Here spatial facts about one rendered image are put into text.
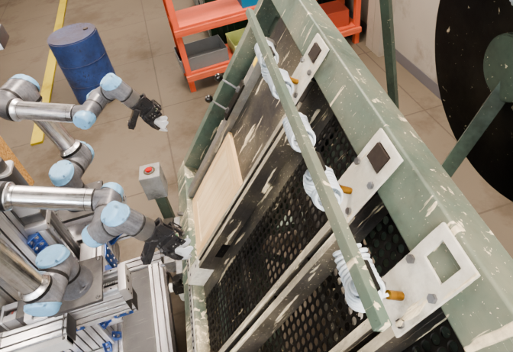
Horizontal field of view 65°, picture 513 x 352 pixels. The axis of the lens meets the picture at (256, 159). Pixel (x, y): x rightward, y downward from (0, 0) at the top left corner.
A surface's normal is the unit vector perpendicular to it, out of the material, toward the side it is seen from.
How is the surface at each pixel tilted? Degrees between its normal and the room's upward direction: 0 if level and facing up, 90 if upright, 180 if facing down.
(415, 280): 56
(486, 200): 0
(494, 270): 34
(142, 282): 0
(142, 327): 0
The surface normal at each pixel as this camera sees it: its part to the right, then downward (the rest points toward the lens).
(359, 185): -0.88, -0.22
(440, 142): -0.12, -0.72
